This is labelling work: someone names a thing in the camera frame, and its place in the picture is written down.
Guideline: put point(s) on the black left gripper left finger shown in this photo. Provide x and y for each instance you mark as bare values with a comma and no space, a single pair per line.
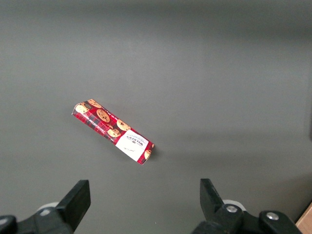
75,197

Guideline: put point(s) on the red tartan cookie box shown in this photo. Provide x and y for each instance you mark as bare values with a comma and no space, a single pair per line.
109,126

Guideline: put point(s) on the wooden drawer cabinet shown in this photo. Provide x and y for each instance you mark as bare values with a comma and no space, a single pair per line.
306,223

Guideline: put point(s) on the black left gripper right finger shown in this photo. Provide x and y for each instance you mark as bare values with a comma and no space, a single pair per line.
212,202

